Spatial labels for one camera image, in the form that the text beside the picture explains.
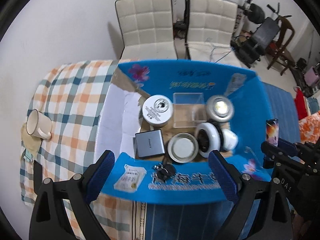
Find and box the white patterned pebble case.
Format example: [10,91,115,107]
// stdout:
[221,128,239,151]

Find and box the white black round jar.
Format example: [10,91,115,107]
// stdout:
[195,122,224,158]

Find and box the shallow silver tin lid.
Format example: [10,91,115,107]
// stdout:
[167,133,199,164]

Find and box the silver square power adapter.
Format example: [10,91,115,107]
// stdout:
[135,129,165,158]

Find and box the black car key bunch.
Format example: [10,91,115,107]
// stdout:
[153,164,176,181]

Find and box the silver round tin can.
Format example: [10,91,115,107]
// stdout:
[206,95,234,123]

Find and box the clear plastic cube box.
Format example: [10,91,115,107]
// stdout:
[173,93,207,128]

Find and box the blue cardboard box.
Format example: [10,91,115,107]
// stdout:
[96,60,272,205]

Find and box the white round tin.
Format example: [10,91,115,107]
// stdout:
[142,95,174,127]

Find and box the orange floral cloth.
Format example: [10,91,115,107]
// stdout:
[298,111,320,144]

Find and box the red cloth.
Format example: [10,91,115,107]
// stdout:
[293,86,310,120]

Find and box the teal blanket pile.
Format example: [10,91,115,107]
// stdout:
[307,97,319,114]

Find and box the blue striped tablecloth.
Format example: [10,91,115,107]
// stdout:
[144,83,300,239]

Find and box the pink suitcase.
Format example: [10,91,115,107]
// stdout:
[304,67,319,86]

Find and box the beige coaster cloth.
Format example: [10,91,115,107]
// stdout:
[21,122,42,160]

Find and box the white ceramic mug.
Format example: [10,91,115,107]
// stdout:
[26,109,52,140]

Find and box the plaid checkered cloth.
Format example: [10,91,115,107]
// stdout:
[20,60,146,239]

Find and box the brown wooden chair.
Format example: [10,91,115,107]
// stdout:
[266,15,295,76]

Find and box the black weight bench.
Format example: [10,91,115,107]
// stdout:
[231,17,280,68]

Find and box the right white padded chair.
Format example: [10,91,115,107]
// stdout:
[185,0,242,67]

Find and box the white padded chair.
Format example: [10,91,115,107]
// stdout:
[185,0,242,67]
[115,0,177,60]

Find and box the left white padded chair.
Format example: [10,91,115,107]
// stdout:
[115,0,177,60]

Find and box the wire clothes hanger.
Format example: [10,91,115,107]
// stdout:
[205,37,233,63]

